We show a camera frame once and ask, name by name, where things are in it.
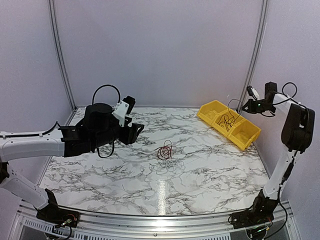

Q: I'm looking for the cable bundle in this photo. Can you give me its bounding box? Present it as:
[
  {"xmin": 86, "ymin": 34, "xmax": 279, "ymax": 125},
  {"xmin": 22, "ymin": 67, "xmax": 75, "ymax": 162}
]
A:
[{"xmin": 154, "ymin": 156, "xmax": 186, "ymax": 176}]

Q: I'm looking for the left aluminium corner post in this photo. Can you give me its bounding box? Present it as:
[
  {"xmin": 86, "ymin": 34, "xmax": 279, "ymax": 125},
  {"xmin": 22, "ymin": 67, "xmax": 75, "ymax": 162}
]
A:
[{"xmin": 47, "ymin": 0, "xmax": 77, "ymax": 111}]

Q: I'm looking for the aluminium front rail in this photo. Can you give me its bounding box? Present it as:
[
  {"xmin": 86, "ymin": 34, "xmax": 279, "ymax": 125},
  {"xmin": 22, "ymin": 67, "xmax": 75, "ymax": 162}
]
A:
[{"xmin": 8, "ymin": 200, "xmax": 301, "ymax": 240}]

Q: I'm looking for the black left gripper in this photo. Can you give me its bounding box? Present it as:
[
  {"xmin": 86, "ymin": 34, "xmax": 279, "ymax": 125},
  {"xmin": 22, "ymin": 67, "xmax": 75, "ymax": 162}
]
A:
[{"xmin": 91, "ymin": 117, "xmax": 144, "ymax": 149}]

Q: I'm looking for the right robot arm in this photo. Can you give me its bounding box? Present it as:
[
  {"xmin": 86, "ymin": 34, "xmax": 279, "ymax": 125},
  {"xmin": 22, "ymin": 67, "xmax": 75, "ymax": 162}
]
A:
[{"xmin": 236, "ymin": 82, "xmax": 315, "ymax": 224}]

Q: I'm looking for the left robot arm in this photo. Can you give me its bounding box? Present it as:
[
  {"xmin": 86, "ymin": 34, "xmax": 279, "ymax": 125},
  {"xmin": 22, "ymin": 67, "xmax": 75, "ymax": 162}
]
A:
[{"xmin": 0, "ymin": 96, "xmax": 145, "ymax": 223}]

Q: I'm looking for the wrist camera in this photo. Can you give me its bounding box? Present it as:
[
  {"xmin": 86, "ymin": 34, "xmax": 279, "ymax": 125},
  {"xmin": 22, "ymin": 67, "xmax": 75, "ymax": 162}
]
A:
[
  {"xmin": 112, "ymin": 95, "xmax": 136, "ymax": 127},
  {"xmin": 246, "ymin": 85, "xmax": 260, "ymax": 101}
]

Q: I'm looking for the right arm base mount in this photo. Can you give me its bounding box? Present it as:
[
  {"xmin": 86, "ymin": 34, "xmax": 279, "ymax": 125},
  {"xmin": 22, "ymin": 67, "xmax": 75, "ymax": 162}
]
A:
[{"xmin": 228, "ymin": 190, "xmax": 279, "ymax": 229}]

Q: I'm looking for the yellow three-compartment bin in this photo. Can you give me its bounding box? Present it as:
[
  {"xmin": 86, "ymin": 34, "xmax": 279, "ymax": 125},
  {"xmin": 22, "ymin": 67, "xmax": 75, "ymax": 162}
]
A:
[{"xmin": 197, "ymin": 100, "xmax": 262, "ymax": 151}]

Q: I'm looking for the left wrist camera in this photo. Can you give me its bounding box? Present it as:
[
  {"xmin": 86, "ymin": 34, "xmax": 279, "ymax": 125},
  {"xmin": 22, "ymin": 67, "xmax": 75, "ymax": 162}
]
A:
[{"xmin": 112, "ymin": 95, "xmax": 136, "ymax": 127}]

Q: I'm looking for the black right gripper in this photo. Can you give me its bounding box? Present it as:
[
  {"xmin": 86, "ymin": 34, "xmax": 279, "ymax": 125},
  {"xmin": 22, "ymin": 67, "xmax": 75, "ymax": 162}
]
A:
[{"xmin": 241, "ymin": 99, "xmax": 275, "ymax": 114}]

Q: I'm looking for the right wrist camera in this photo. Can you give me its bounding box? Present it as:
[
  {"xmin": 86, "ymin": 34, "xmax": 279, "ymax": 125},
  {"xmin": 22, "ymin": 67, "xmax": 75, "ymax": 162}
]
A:
[{"xmin": 246, "ymin": 85, "xmax": 260, "ymax": 101}]

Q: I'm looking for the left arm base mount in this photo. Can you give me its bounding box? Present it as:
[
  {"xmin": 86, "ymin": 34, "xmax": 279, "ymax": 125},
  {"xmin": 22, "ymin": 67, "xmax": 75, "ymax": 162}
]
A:
[{"xmin": 34, "ymin": 188, "xmax": 80, "ymax": 240}]

